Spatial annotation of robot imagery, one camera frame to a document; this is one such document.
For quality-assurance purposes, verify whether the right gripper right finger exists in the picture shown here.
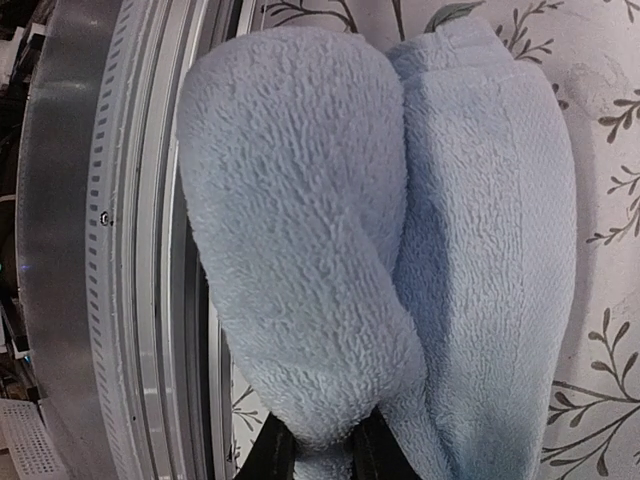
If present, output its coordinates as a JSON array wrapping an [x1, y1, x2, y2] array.
[[351, 409, 418, 480]]

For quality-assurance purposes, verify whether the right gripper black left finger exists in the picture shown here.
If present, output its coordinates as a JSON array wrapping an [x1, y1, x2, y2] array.
[[234, 414, 296, 480]]

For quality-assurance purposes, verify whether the light blue towel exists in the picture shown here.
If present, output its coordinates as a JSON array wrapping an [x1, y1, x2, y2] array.
[[177, 18, 576, 479]]

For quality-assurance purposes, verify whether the floral tablecloth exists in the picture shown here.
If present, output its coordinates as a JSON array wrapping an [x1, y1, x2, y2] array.
[[236, 1, 639, 479]]

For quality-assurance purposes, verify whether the front aluminium rail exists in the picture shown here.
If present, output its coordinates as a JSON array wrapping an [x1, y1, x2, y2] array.
[[16, 1, 255, 479]]

